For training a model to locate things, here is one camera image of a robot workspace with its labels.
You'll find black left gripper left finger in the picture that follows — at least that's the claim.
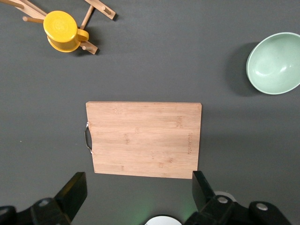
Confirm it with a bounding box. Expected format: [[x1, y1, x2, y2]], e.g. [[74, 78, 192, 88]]
[[0, 172, 88, 225]]

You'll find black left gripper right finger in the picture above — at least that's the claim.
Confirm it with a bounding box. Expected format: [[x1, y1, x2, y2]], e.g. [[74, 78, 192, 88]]
[[185, 170, 293, 225]]

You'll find wooden cutting board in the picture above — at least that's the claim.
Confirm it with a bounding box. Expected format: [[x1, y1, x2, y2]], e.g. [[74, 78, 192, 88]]
[[84, 101, 203, 180]]

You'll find pale green bowl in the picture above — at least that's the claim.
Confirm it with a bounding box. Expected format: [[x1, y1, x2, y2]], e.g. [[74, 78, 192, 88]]
[[246, 32, 300, 96]]

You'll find yellow mug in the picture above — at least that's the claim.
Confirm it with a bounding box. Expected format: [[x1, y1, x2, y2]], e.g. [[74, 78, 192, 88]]
[[43, 10, 90, 53]]

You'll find wooden mug rack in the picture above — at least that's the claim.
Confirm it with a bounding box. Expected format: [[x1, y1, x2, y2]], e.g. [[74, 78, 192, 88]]
[[0, 0, 117, 55]]

